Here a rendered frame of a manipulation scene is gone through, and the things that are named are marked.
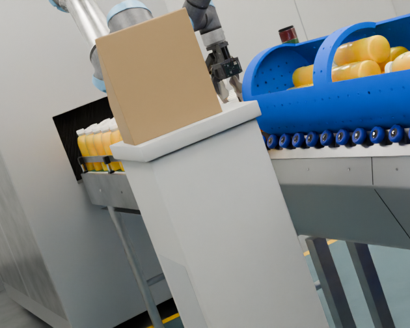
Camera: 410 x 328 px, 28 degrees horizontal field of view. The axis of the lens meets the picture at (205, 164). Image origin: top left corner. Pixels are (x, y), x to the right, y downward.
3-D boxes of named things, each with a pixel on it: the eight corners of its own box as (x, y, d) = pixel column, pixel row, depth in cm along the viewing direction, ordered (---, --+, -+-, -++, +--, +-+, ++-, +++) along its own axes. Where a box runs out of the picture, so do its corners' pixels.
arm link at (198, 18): (177, -2, 253) (197, -7, 262) (164, 28, 260) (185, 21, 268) (196, 12, 251) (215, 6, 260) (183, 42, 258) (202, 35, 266)
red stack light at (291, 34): (287, 41, 304) (284, 31, 303) (278, 43, 309) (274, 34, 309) (300, 36, 306) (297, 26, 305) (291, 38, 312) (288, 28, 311)
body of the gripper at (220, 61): (224, 81, 266) (212, 45, 264) (213, 83, 274) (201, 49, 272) (244, 73, 269) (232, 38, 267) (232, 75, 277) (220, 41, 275)
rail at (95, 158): (222, 158, 262) (219, 150, 262) (80, 163, 407) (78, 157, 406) (224, 157, 262) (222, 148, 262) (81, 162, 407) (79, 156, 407)
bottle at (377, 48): (373, 66, 206) (331, 74, 223) (394, 57, 209) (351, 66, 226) (364, 39, 205) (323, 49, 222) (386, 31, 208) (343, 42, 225)
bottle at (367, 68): (384, 84, 207) (341, 91, 224) (379, 56, 207) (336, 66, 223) (362, 90, 204) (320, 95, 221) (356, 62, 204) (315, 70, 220)
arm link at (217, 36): (196, 36, 271) (217, 29, 274) (201, 49, 272) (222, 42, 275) (206, 33, 264) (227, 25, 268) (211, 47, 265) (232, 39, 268)
